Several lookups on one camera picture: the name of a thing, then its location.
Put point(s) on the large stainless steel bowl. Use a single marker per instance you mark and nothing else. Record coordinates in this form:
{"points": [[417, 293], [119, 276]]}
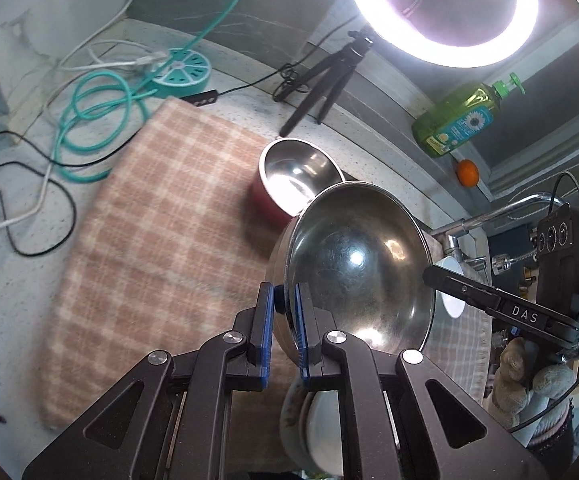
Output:
{"points": [[359, 270]]}

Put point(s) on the black inline remote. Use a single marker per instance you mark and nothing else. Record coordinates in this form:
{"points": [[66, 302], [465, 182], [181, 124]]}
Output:
{"points": [[202, 98]]}

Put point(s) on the teal round power strip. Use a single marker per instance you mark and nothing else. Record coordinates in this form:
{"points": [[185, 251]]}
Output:
{"points": [[184, 72]]}

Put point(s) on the black tripod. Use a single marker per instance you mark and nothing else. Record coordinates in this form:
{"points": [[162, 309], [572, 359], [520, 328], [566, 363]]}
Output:
{"points": [[334, 75]]}

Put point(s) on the person's right hand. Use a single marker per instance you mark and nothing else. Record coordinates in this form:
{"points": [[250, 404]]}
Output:
{"points": [[512, 385]]}

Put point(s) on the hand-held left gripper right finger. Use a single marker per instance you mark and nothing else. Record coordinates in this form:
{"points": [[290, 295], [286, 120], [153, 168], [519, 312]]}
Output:
{"points": [[300, 330]]}

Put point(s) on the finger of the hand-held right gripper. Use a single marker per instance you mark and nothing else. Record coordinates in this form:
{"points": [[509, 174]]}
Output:
{"points": [[469, 290]]}

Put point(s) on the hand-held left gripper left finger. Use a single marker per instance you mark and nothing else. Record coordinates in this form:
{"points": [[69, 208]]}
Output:
{"points": [[267, 330]]}

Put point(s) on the white plate grey leaf print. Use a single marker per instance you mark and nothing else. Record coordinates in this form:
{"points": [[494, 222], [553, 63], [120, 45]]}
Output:
{"points": [[322, 435]]}

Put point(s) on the teal ceramic bowl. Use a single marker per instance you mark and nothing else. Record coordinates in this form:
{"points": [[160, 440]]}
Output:
{"points": [[452, 300]]}

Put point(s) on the orange fruit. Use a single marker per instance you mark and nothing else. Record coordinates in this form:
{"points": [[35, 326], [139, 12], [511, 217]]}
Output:
{"points": [[468, 172]]}

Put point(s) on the chrome faucet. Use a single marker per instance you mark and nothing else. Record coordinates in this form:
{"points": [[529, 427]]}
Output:
{"points": [[494, 215]]}

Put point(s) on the green dish soap bottle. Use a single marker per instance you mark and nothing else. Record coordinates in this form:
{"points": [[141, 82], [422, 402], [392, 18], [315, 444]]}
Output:
{"points": [[454, 120]]}

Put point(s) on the pink plaid cloth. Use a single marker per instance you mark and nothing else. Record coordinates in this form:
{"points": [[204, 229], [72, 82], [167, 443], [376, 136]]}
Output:
{"points": [[169, 240]]}

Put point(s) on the red enamel steel bowl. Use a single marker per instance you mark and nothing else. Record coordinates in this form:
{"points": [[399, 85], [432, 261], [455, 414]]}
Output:
{"points": [[289, 165]]}

